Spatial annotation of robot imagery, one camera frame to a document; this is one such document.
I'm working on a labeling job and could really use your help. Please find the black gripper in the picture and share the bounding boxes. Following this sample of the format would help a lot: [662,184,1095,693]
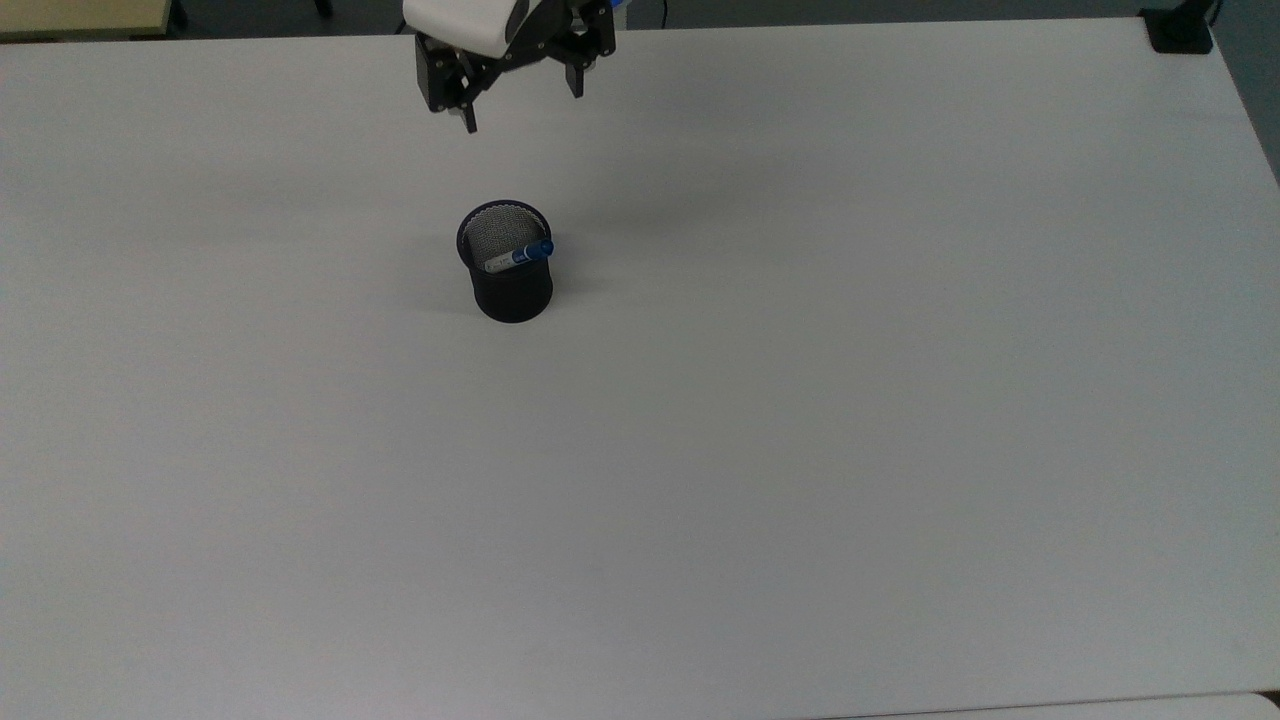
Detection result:
[414,0,617,134]

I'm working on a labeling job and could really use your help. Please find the blue and white marker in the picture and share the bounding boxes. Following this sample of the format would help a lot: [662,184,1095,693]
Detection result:
[484,238,555,273]

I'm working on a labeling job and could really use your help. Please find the black mesh pen cup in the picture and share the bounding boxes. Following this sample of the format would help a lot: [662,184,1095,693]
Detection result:
[456,199,555,324]

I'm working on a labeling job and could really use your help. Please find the beige wooden table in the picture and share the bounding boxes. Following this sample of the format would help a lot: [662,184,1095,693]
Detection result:
[0,0,173,42]

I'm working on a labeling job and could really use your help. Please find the white adjacent table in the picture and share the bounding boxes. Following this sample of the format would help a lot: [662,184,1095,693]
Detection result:
[830,690,1280,720]

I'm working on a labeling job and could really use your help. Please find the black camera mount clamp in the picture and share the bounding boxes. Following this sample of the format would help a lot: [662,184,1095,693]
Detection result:
[1139,0,1219,54]

